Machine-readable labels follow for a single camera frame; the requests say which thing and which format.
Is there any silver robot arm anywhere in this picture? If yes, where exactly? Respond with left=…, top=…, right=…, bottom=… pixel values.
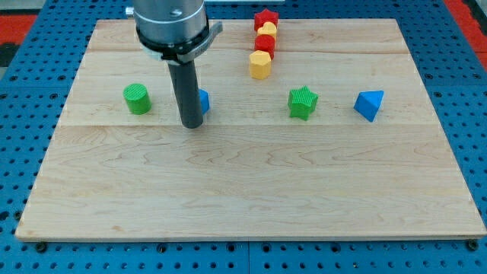
left=125, top=0, right=223, bottom=65

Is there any green star block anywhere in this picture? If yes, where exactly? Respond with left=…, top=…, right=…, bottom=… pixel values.
left=288, top=86, right=319, bottom=120

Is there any red star block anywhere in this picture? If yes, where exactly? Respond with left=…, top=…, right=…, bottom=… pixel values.
left=253, top=8, right=279, bottom=31

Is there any blue cube block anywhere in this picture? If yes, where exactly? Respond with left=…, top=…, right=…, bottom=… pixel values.
left=199, top=89, right=210, bottom=115

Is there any yellow hexagon block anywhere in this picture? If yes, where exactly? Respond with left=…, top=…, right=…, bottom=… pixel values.
left=249, top=50, right=272, bottom=80

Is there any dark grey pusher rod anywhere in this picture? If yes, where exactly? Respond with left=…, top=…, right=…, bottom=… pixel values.
left=168, top=61, right=203, bottom=129

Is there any red round block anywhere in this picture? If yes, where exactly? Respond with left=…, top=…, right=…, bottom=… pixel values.
left=254, top=34, right=275, bottom=59

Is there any wooden board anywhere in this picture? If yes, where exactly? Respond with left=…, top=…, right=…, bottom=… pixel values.
left=15, top=19, right=486, bottom=242

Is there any green cylinder block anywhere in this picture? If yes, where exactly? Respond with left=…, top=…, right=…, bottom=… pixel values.
left=123, top=83, right=151, bottom=115

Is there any blue triangle block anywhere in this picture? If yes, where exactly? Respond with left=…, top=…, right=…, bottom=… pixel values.
left=354, top=90, right=384, bottom=123

